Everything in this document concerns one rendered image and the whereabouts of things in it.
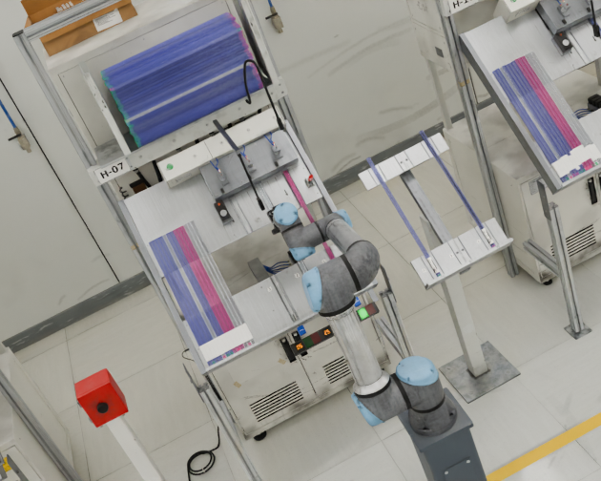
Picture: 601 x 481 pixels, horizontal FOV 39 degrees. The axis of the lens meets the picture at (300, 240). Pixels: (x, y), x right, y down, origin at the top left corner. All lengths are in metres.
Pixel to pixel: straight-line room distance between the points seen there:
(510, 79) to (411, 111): 1.82
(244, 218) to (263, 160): 0.22
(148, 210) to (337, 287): 1.03
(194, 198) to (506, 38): 1.35
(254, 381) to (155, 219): 0.80
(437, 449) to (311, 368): 0.98
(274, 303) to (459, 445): 0.81
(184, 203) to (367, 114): 2.09
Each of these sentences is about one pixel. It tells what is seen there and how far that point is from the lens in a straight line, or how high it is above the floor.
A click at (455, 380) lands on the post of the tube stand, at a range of 3.60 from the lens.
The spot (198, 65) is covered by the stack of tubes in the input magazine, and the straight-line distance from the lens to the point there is 3.01.
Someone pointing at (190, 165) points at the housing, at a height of 1.25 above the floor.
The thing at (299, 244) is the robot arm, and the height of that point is 1.07.
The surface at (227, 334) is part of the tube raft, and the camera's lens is 3.00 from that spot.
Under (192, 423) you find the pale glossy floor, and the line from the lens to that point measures 3.97.
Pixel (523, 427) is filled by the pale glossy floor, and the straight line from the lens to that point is 3.38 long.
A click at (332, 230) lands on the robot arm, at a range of 2.66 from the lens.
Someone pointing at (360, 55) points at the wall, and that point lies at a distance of 4.88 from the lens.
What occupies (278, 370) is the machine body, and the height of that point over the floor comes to 0.32.
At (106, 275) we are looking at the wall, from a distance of 4.97.
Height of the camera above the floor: 2.52
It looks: 32 degrees down
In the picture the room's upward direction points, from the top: 23 degrees counter-clockwise
